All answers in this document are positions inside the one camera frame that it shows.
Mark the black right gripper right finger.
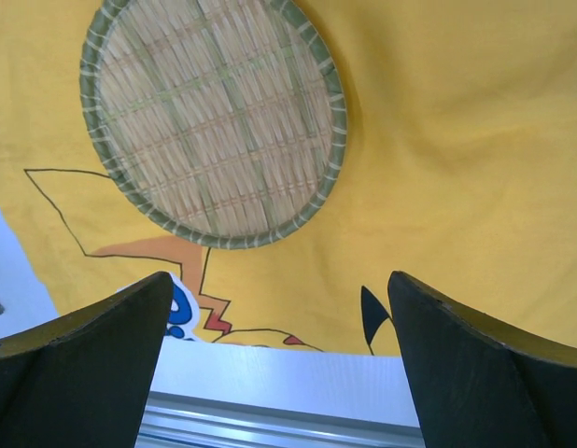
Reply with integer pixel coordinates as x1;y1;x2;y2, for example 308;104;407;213
387;272;577;447

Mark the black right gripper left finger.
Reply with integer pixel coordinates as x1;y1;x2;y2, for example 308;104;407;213
0;272;173;447

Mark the yellow Pikachu cloth placemat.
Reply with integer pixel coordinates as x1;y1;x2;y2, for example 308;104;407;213
0;1;577;356

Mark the round woven bamboo plate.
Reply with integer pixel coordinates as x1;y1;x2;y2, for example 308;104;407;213
79;1;347;250

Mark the aluminium mounting rail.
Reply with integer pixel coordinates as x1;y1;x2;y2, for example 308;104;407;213
135;392;425;448

